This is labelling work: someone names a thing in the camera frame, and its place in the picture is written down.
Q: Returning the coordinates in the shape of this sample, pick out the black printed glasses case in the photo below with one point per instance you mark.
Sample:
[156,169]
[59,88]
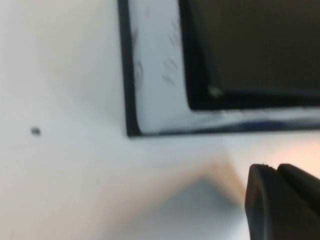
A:
[250,50]

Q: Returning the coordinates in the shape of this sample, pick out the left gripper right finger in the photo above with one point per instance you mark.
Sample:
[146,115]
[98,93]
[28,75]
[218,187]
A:
[300,205]

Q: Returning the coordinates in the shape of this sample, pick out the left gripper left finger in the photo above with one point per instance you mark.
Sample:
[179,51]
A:
[257,200]

